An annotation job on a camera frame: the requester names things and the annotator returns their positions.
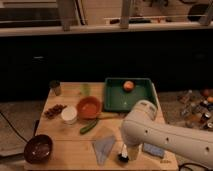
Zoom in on white cup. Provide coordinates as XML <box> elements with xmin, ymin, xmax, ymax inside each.
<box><xmin>61</xmin><ymin>106</ymin><xmax>77</xmax><ymax>124</ymax></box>

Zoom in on green plastic tray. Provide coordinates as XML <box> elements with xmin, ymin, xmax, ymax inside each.
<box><xmin>103</xmin><ymin>77</ymin><xmax>157</xmax><ymax>113</ymax></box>

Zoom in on dark brown bowl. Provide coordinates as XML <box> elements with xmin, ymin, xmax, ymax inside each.
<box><xmin>24</xmin><ymin>134</ymin><xmax>53</xmax><ymax>164</ymax></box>

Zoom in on metal cup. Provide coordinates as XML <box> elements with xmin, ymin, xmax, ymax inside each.
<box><xmin>49</xmin><ymin>80</ymin><xmax>61</xmax><ymax>96</ymax></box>

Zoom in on black cable left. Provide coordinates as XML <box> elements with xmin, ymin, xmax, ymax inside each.
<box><xmin>0</xmin><ymin>111</ymin><xmax>28</xmax><ymax>144</ymax></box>

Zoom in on orange bowl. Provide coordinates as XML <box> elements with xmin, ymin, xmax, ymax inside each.
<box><xmin>76</xmin><ymin>96</ymin><xmax>102</xmax><ymax>119</ymax></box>

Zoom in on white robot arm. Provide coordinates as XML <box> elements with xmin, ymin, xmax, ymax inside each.
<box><xmin>120</xmin><ymin>100</ymin><xmax>213</xmax><ymax>169</ymax></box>

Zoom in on light blue towel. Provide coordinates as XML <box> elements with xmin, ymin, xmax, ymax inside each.
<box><xmin>92</xmin><ymin>136</ymin><xmax>116</xmax><ymax>166</ymax></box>

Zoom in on white handled dish brush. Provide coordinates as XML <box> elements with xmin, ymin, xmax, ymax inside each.
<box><xmin>118</xmin><ymin>144</ymin><xmax>129</xmax><ymax>163</ymax></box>

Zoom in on brown grape cluster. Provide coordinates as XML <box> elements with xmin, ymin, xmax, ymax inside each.
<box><xmin>44</xmin><ymin>104</ymin><xmax>66</xmax><ymax>119</ymax></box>

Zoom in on knife with wooden handle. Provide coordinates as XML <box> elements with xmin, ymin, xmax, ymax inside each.
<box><xmin>97</xmin><ymin>113</ymin><xmax>126</xmax><ymax>120</ymax></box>

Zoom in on green cucumber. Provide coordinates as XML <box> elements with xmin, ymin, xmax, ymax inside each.
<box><xmin>79</xmin><ymin>119</ymin><xmax>99</xmax><ymax>135</ymax></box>

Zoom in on blue sponge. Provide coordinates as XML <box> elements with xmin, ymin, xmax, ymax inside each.
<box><xmin>142</xmin><ymin>143</ymin><xmax>165</xmax><ymax>158</ymax></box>

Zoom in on orange fruit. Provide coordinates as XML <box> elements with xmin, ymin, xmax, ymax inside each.
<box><xmin>123</xmin><ymin>81</ymin><xmax>135</xmax><ymax>92</ymax></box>

